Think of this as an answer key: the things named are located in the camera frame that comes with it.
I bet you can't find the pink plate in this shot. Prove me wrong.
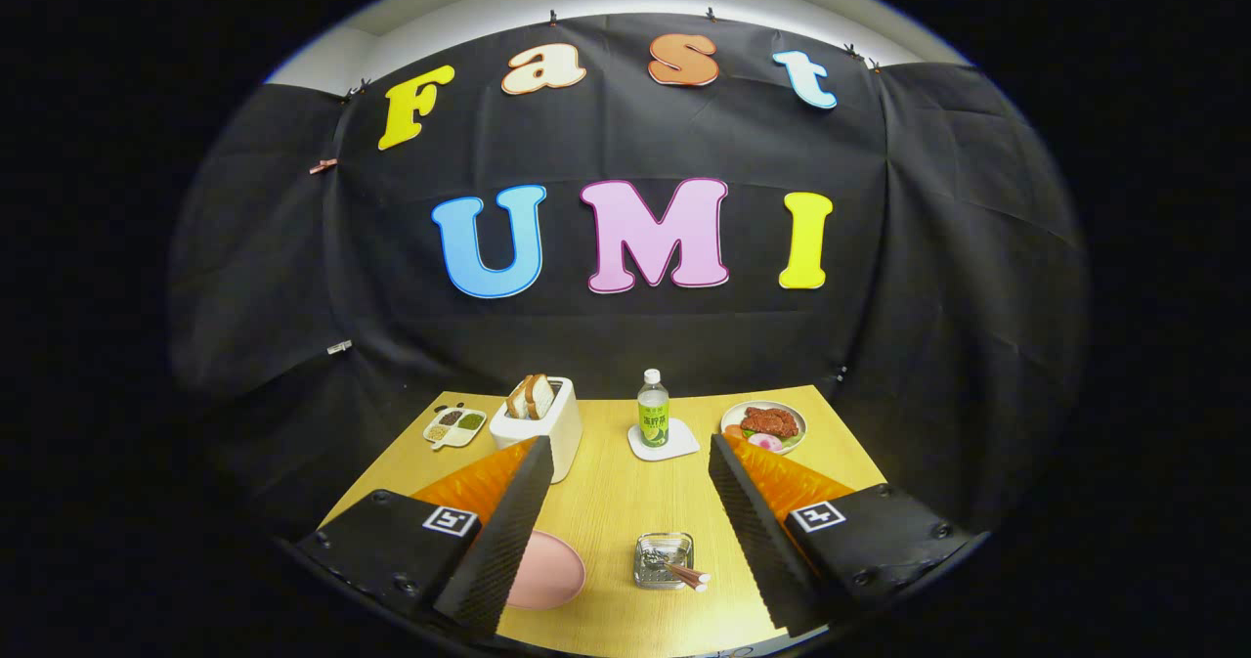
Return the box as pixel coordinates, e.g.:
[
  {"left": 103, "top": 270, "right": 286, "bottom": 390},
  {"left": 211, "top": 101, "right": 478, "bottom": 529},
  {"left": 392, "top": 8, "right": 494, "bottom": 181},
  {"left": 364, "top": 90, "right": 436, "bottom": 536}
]
[{"left": 505, "top": 530, "right": 587, "bottom": 611}]

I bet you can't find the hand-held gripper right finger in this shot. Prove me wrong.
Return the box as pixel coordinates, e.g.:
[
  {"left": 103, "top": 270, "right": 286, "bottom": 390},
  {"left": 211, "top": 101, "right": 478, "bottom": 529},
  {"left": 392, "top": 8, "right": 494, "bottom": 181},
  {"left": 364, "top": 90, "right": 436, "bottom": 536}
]
[{"left": 708, "top": 433, "right": 978, "bottom": 639}]

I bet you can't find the white coaster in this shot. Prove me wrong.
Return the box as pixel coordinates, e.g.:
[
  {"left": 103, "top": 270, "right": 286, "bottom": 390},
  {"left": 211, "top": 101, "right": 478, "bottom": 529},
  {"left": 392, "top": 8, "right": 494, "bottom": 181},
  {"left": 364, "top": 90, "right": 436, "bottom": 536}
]
[{"left": 627, "top": 417, "right": 701, "bottom": 462}]

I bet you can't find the perforated metal basket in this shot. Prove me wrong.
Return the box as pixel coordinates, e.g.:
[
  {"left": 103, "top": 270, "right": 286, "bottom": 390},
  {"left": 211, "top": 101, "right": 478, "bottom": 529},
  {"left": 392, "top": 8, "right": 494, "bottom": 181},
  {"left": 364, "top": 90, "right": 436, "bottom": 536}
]
[{"left": 633, "top": 532, "right": 695, "bottom": 591}]

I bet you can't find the cream white toaster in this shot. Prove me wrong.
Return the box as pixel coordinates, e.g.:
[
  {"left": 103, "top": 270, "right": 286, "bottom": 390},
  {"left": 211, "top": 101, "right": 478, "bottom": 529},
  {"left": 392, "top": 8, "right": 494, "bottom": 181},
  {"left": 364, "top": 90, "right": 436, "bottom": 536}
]
[{"left": 489, "top": 376, "right": 583, "bottom": 484}]

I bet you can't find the divided white snack tray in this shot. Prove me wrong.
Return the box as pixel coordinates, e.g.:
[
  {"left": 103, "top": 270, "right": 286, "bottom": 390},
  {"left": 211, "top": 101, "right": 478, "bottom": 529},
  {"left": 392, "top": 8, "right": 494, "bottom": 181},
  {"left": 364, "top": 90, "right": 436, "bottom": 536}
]
[{"left": 423, "top": 405, "right": 488, "bottom": 451}]

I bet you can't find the plate of toy food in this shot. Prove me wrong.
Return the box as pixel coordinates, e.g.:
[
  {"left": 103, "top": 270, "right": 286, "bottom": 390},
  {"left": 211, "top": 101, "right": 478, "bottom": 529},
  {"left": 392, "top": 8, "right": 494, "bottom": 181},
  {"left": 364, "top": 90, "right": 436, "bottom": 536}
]
[{"left": 720, "top": 401, "right": 808, "bottom": 456}]

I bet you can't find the green label drink bottle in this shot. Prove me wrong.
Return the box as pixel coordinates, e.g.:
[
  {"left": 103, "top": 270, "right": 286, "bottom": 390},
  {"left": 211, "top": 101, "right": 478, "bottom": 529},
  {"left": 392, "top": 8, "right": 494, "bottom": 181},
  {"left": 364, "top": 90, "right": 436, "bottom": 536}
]
[{"left": 637, "top": 369, "right": 671, "bottom": 448}]

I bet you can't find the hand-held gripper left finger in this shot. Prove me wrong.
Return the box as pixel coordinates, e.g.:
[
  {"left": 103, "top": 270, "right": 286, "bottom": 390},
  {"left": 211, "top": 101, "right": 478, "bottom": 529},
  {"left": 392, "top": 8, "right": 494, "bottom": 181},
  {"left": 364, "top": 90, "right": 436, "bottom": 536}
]
[{"left": 296, "top": 436, "right": 555, "bottom": 636}]

